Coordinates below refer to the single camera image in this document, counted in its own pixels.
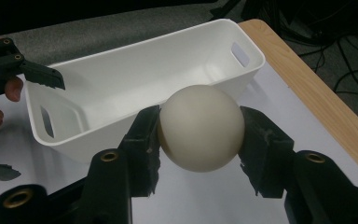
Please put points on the white table sheet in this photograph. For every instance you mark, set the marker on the white table sheet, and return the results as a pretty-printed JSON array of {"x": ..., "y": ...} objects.
[{"x": 199, "y": 199}]

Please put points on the white plastic bin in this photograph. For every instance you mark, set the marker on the white plastic bin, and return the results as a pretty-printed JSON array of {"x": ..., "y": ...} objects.
[{"x": 130, "y": 81}]

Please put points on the white ball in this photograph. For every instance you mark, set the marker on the white ball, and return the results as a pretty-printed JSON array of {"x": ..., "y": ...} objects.
[{"x": 199, "y": 127}]

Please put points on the black stand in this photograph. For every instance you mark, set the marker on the black stand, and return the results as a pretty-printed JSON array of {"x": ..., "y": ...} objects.
[{"x": 222, "y": 11}]

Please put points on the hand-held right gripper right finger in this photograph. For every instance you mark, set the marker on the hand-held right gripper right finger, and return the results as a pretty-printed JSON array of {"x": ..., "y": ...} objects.
[{"x": 270, "y": 155}]

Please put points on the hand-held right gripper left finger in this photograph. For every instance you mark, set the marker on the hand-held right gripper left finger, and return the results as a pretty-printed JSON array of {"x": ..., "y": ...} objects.
[{"x": 136, "y": 155}]

